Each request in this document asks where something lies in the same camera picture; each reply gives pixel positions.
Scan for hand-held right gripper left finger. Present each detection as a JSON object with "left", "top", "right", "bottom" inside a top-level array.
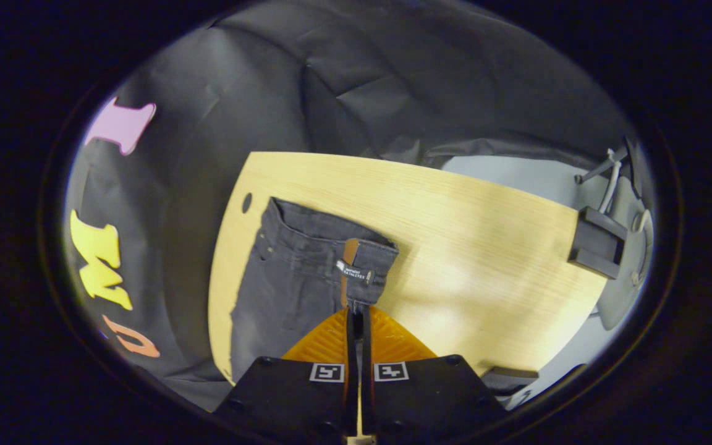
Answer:
[{"left": 213, "top": 306, "right": 358, "bottom": 443}]

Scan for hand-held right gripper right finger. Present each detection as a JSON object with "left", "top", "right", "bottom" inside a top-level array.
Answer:
[{"left": 361, "top": 305, "right": 510, "bottom": 443}]

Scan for black jeans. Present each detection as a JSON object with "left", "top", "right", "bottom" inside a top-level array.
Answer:
[{"left": 229, "top": 197, "right": 400, "bottom": 384}]

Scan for black table clamp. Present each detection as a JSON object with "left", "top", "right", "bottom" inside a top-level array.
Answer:
[
  {"left": 481, "top": 366, "right": 540, "bottom": 396},
  {"left": 568, "top": 206, "right": 629, "bottom": 280}
]

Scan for grey chair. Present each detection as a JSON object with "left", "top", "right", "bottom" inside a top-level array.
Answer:
[{"left": 597, "top": 176, "right": 653, "bottom": 331}]

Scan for grey stand rod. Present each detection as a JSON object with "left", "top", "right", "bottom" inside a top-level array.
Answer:
[{"left": 574, "top": 147, "right": 630, "bottom": 214}]

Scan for black backdrop cloth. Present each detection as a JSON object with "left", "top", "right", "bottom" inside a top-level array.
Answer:
[{"left": 62, "top": 0, "right": 641, "bottom": 412}]

